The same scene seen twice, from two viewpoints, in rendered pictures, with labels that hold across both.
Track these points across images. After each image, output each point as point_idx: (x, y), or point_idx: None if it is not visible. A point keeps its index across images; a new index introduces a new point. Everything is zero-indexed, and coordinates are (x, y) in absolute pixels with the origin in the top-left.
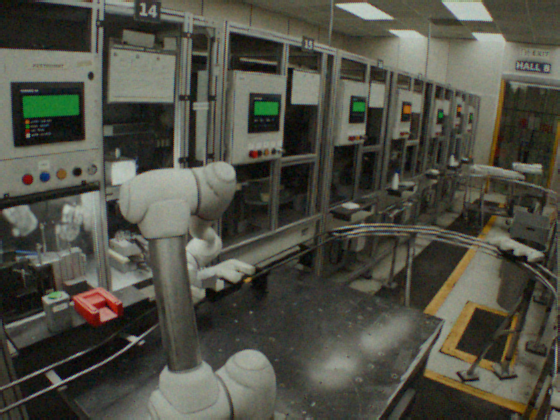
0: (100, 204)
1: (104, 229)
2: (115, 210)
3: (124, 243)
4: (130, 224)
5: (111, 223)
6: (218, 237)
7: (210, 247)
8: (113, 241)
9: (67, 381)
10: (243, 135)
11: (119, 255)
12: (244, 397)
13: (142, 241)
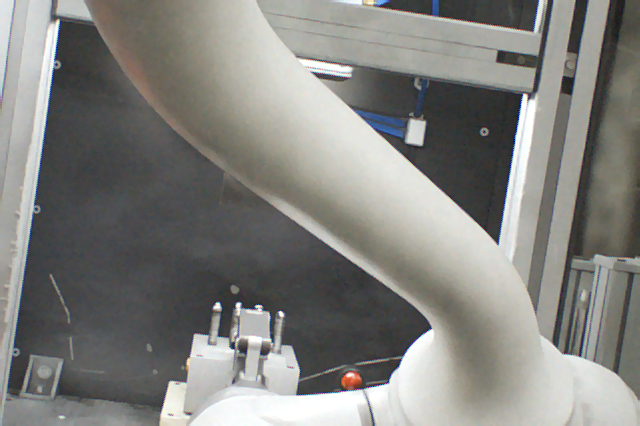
0: (18, 22)
1: (12, 160)
2: (225, 179)
3: (223, 353)
4: (401, 358)
5: (306, 317)
6: (624, 395)
7: (480, 394)
8: (197, 339)
9: None
10: None
11: (180, 404)
12: None
13: (246, 329)
